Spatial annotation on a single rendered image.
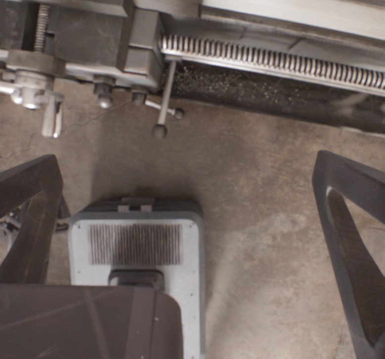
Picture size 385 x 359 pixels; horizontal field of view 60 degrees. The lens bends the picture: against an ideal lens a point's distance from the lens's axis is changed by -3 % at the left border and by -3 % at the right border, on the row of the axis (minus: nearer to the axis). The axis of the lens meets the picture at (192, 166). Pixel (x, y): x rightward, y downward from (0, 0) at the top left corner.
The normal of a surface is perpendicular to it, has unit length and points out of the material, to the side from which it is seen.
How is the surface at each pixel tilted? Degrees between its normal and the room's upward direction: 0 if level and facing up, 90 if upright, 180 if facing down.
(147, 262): 0
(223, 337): 0
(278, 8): 36
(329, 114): 0
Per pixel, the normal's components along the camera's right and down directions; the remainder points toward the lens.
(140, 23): 0.00, 0.10
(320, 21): -0.11, 0.65
